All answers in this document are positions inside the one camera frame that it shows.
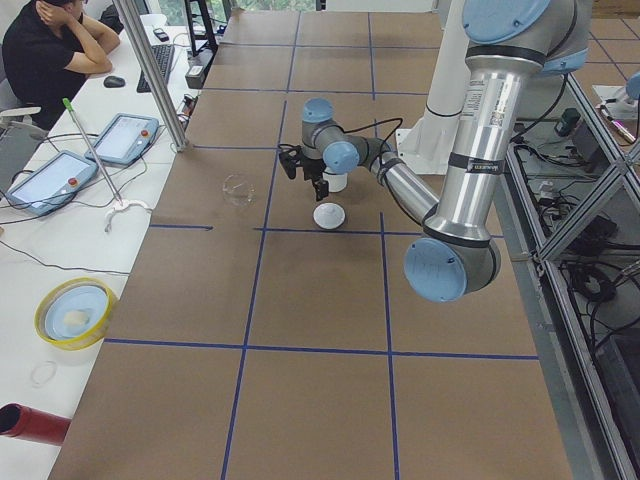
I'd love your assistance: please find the brown paper table cover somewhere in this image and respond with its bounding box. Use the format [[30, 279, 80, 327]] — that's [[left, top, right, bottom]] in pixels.
[[51, 12, 572, 479]]

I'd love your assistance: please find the white enamel mug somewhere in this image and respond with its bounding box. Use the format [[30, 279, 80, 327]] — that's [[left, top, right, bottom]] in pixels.
[[323, 169, 348, 193]]

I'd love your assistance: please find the metal rod green tip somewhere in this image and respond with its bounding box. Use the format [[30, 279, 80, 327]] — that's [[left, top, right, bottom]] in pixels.
[[62, 97, 124, 207]]

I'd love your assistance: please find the black computer mouse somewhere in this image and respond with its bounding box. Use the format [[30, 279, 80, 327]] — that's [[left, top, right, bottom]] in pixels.
[[103, 75, 126, 89]]

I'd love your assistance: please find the teach pendant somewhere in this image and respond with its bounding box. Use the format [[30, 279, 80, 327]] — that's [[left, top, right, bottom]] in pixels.
[[92, 113, 159, 167], [7, 150, 98, 216]]

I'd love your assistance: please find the yellow rimmed bowl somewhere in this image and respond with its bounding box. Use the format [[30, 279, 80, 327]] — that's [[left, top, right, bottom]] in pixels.
[[34, 277, 118, 351]]

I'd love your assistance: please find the near teach pendant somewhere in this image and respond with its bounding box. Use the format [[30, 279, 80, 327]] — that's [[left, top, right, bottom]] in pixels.
[[7, 150, 98, 216]]

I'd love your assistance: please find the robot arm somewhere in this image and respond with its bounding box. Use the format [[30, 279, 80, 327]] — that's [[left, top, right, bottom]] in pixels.
[[301, 1, 593, 303]]

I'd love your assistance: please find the clear glass funnel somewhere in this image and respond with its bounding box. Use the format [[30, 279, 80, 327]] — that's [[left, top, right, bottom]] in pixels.
[[222, 174, 255, 207]]

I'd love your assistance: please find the red cylinder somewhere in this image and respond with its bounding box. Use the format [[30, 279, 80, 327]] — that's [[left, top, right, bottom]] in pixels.
[[1, 403, 71, 446]]

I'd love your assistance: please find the seated person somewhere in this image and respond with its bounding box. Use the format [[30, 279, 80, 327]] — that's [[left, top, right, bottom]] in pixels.
[[2, 1, 120, 130]]

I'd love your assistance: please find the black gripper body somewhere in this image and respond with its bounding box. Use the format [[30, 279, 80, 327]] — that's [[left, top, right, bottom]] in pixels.
[[301, 157, 326, 183]]

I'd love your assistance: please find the far teach pendant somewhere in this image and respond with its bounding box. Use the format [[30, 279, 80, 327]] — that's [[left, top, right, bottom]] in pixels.
[[92, 113, 159, 167]]

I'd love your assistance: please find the black keyboard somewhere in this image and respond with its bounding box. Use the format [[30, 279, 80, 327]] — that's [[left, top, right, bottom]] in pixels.
[[135, 43, 177, 94]]

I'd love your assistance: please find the aluminium frame post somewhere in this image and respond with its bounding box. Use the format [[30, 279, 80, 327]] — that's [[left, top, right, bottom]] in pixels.
[[113, 0, 188, 152]]

